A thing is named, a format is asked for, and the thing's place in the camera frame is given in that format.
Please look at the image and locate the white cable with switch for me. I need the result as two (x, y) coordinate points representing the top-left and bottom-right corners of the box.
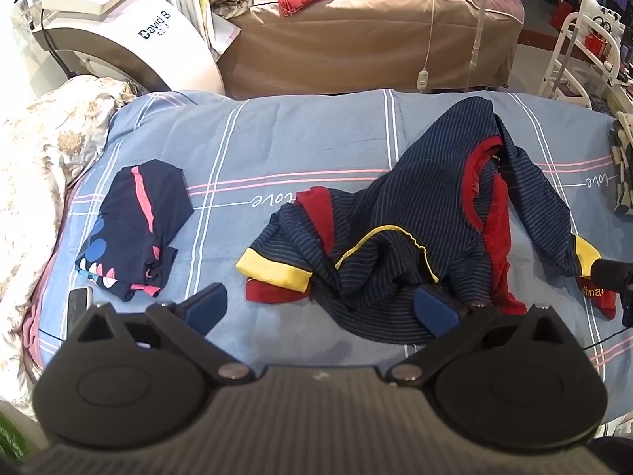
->
(414, 0), (438, 92)

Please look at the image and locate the green bag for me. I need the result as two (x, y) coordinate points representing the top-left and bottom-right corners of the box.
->
(0, 410), (30, 466)

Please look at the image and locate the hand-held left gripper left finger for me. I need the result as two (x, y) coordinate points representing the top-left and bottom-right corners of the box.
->
(74, 283), (250, 386)

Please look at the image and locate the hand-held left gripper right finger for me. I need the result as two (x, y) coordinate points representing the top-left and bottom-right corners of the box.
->
(385, 284), (582, 387)

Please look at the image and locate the floral beige quilt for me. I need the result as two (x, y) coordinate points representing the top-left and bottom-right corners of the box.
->
(0, 75), (136, 407)

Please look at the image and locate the smartphone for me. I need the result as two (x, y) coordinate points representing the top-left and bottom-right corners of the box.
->
(66, 287), (94, 330)

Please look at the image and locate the pile of striped clothes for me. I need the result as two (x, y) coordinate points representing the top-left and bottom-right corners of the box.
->
(610, 111), (633, 216)

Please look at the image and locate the folded navy garment pink stripe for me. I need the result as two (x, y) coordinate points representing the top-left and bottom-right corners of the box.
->
(74, 159), (195, 302)

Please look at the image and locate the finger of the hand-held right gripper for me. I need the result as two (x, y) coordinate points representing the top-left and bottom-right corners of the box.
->
(591, 257), (633, 294)

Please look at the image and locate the navy striped shirt red trim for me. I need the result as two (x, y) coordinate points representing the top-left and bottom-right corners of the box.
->
(236, 96), (619, 346)

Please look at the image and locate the white trolley rack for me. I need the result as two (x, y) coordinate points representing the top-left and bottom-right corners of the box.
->
(536, 10), (633, 110)

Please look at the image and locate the white beauty machine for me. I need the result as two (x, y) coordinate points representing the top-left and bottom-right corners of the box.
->
(15, 0), (228, 96)

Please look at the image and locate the blue plaid bed sheet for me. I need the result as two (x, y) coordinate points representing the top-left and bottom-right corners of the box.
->
(37, 89), (633, 407)

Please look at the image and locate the brown massage bed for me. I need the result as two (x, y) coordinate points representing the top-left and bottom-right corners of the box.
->
(218, 0), (525, 100)

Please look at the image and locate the red box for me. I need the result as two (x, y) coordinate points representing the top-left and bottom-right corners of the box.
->
(586, 30), (619, 57)

